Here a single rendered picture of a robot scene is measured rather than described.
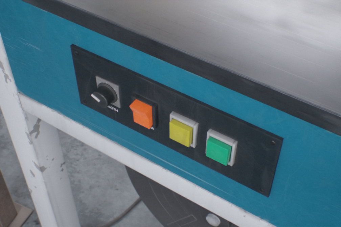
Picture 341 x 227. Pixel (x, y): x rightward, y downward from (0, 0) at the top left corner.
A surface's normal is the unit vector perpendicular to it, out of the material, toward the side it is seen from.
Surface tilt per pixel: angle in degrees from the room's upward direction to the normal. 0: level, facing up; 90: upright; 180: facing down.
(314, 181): 90
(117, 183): 0
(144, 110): 3
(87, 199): 0
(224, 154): 90
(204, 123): 90
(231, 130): 90
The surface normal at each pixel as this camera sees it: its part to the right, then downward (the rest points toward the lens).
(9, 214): 0.90, 0.31
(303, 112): -0.55, 0.60
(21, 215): 0.00, -0.70
